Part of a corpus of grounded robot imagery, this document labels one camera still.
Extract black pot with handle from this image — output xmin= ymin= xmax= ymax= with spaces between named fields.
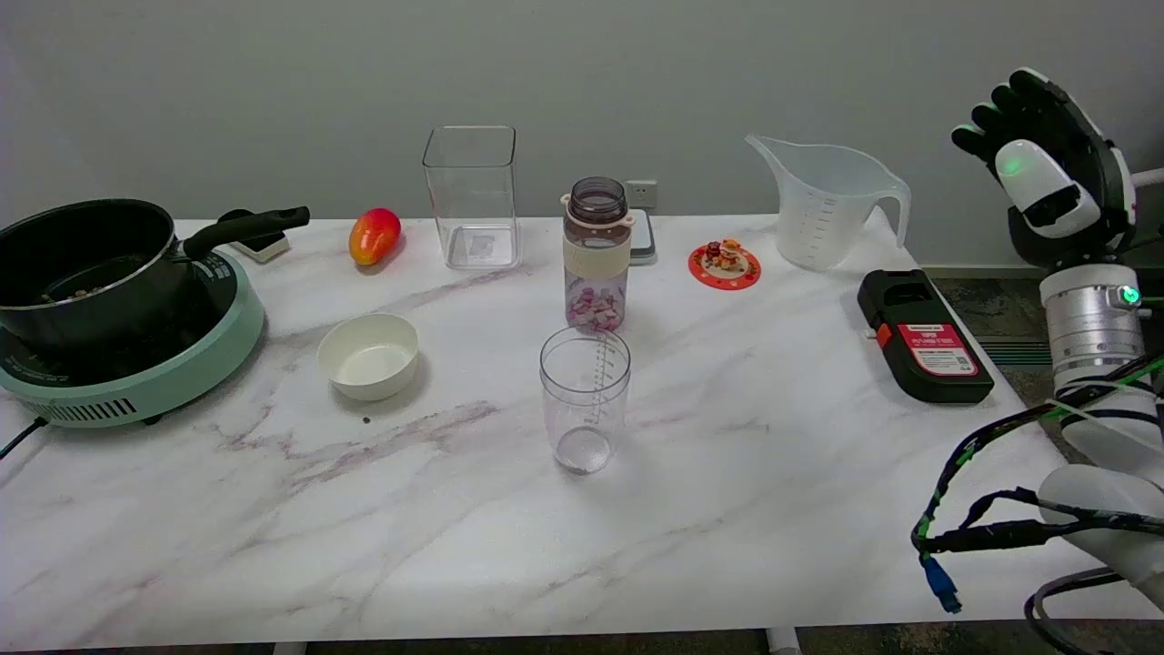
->
xmin=0 ymin=198 xmax=311 ymax=358

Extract white black power adapter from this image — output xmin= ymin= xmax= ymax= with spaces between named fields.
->
xmin=217 ymin=209 xmax=292 ymax=265

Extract clear square plastic container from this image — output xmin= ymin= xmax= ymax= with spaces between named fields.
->
xmin=422 ymin=126 xmax=522 ymax=272

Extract translucent plastic measuring jug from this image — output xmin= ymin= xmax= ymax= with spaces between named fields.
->
xmin=744 ymin=134 xmax=912 ymax=273

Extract grey kitchen scale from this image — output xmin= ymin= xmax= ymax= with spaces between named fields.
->
xmin=627 ymin=208 xmax=658 ymax=267

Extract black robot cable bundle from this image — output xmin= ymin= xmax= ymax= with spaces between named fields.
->
xmin=911 ymin=357 xmax=1164 ymax=655

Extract red coaster with figurines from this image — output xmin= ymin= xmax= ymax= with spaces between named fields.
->
xmin=687 ymin=238 xmax=762 ymax=292

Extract red yellow mango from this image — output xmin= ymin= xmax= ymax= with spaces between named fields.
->
xmin=348 ymin=207 xmax=403 ymax=267

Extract white ceramic bowl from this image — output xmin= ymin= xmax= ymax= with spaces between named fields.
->
xmin=316 ymin=313 xmax=421 ymax=403

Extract brown bottle with beige sleeve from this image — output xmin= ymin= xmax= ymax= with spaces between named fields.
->
xmin=560 ymin=176 xmax=637 ymax=334

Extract clear graduated plastic cup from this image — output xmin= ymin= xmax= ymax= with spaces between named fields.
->
xmin=539 ymin=327 xmax=632 ymax=476

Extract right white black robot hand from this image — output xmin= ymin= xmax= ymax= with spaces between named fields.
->
xmin=951 ymin=67 xmax=1138 ymax=270

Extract black case with red label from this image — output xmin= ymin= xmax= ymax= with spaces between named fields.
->
xmin=857 ymin=268 xmax=996 ymax=405

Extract green induction cooker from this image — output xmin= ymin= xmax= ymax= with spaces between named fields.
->
xmin=0 ymin=247 xmax=266 ymax=430

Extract floor vent grille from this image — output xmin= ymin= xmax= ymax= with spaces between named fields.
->
xmin=975 ymin=337 xmax=1056 ymax=368

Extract black cooker power cord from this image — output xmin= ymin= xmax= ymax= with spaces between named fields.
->
xmin=0 ymin=417 xmax=48 ymax=461

